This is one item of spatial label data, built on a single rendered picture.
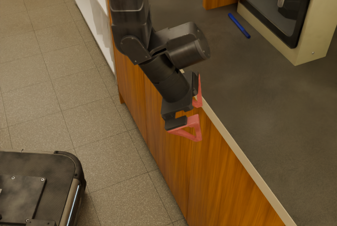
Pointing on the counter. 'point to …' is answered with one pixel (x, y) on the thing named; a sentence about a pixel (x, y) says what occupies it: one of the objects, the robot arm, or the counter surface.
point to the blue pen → (239, 25)
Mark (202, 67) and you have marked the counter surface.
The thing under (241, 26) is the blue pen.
